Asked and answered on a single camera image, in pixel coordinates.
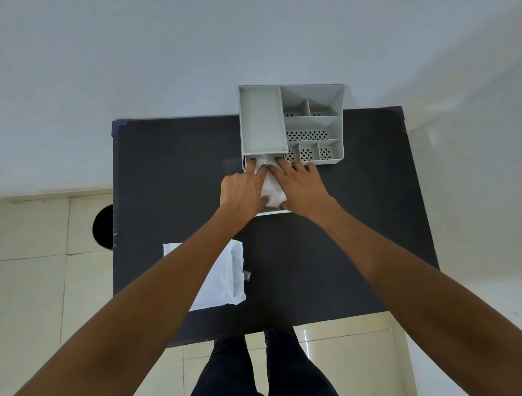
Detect person's left hand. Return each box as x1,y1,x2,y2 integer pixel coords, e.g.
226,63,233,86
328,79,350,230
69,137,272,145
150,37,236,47
219,158,270,223

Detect person's right hand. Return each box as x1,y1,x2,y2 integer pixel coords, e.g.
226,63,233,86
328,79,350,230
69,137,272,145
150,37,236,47
267,159,339,219

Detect white cotton wad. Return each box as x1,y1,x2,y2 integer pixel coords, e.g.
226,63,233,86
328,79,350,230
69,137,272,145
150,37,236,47
247,154,289,209

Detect grey plastic organizer tray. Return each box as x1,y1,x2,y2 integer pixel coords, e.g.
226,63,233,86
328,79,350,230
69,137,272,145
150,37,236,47
238,84,346,166

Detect white paper packet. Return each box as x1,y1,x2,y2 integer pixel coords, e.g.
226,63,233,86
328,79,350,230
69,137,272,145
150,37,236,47
163,239,247,312

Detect person's right forearm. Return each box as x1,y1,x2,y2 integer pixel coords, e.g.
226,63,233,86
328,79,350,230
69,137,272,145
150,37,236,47
322,200,522,396

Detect person's left forearm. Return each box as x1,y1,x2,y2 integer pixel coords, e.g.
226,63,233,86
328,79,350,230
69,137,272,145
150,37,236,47
14,212,245,396

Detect person's dark trousers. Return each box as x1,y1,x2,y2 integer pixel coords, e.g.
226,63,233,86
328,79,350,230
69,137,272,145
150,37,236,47
190,327,339,396

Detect black round trash bin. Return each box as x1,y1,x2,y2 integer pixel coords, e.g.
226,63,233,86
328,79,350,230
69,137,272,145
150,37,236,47
92,203,114,250

